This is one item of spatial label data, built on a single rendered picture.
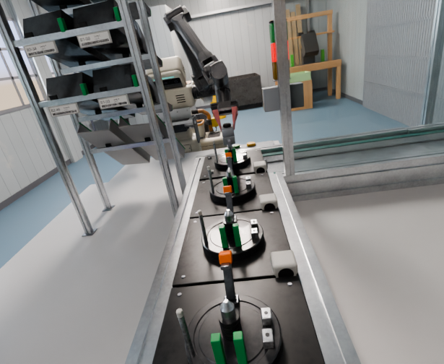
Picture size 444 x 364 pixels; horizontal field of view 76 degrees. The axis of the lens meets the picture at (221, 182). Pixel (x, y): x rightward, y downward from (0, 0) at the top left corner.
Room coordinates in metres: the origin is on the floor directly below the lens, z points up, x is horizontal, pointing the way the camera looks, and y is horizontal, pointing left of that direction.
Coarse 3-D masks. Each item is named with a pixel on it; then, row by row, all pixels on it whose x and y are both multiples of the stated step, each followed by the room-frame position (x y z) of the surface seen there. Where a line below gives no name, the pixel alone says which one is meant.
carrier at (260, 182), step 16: (240, 176) 0.88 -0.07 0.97; (256, 176) 0.86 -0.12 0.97; (208, 192) 0.80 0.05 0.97; (240, 192) 0.73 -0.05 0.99; (256, 192) 0.74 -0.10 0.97; (272, 192) 0.73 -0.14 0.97; (192, 208) 0.72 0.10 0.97; (208, 208) 0.70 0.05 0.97; (224, 208) 0.68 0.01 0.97; (240, 208) 0.67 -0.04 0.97; (256, 208) 0.65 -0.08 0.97; (272, 208) 0.64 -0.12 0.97
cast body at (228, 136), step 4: (224, 124) 1.02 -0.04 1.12; (228, 124) 1.01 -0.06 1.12; (224, 128) 1.01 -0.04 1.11; (228, 128) 1.00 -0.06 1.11; (232, 128) 1.00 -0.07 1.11; (224, 132) 1.00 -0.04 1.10; (228, 132) 1.00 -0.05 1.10; (232, 132) 1.00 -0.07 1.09; (224, 136) 1.00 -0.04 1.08; (228, 136) 1.00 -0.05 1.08; (232, 136) 0.99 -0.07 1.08; (224, 140) 1.00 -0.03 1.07; (228, 140) 0.99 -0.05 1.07; (232, 140) 0.99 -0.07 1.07; (224, 144) 1.00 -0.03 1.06; (228, 144) 0.98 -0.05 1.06
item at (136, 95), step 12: (96, 72) 0.93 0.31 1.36; (108, 72) 0.91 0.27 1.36; (120, 72) 0.90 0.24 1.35; (132, 72) 0.90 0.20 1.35; (96, 84) 0.91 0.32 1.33; (108, 84) 0.90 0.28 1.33; (120, 84) 0.89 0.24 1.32; (132, 84) 0.88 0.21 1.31; (132, 96) 0.93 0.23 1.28; (156, 96) 1.01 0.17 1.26
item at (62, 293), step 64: (128, 192) 1.17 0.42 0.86; (384, 192) 0.80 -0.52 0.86; (64, 256) 0.75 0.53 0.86; (128, 256) 0.69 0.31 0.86; (320, 256) 0.55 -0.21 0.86; (384, 256) 0.52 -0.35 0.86; (0, 320) 0.53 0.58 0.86; (64, 320) 0.49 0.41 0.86; (128, 320) 0.46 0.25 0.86; (384, 320) 0.36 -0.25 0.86
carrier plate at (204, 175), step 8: (248, 152) 1.11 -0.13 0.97; (256, 152) 1.09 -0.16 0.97; (208, 160) 1.10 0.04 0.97; (256, 160) 1.00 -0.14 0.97; (216, 168) 0.99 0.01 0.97; (240, 168) 0.95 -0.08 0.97; (248, 168) 0.94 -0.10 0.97; (200, 176) 0.94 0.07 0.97; (208, 176) 0.93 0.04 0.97; (216, 176) 0.92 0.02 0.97; (224, 176) 0.91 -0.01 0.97
